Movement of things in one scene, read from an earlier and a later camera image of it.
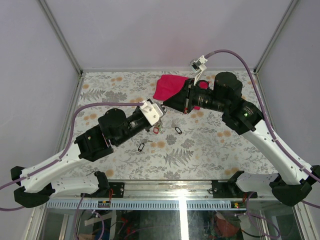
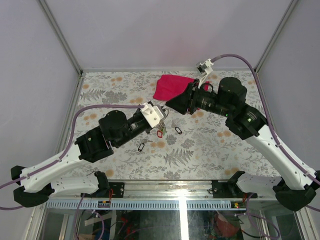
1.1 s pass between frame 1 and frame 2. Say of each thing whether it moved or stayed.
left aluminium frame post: stayed
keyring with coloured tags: moved
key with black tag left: stayed
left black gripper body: stayed
